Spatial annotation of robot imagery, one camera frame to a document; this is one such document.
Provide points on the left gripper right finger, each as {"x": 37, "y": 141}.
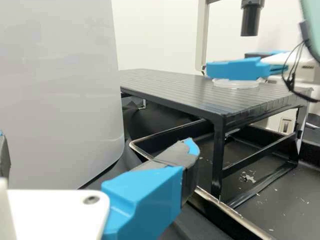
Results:
{"x": 147, "y": 195}

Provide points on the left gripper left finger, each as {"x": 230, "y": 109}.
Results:
{"x": 3, "y": 155}

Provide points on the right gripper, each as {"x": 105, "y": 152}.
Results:
{"x": 277, "y": 59}

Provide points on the petri dish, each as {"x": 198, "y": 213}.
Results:
{"x": 236, "y": 84}

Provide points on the black platform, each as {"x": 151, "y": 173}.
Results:
{"x": 190, "y": 92}

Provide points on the black tray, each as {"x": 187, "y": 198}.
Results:
{"x": 252, "y": 155}

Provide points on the right wrist camera phone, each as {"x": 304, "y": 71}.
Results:
{"x": 312, "y": 27}

